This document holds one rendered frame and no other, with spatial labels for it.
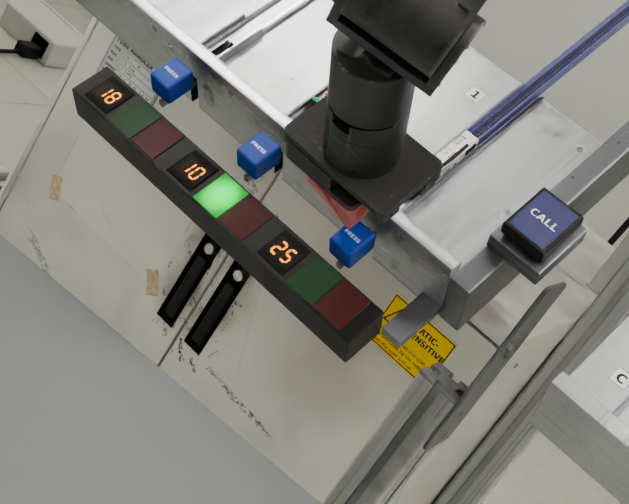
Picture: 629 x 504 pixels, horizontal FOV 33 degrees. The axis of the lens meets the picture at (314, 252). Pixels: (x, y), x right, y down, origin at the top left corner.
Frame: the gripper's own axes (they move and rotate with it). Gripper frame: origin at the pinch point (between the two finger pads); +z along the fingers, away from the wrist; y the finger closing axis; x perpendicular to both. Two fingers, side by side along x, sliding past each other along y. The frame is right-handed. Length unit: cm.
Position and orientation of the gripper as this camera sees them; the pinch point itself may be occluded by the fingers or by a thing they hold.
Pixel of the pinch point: (353, 216)
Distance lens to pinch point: 84.3
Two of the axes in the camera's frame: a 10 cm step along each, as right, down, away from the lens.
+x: -7.2, 5.8, -3.9
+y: -6.9, -6.3, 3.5
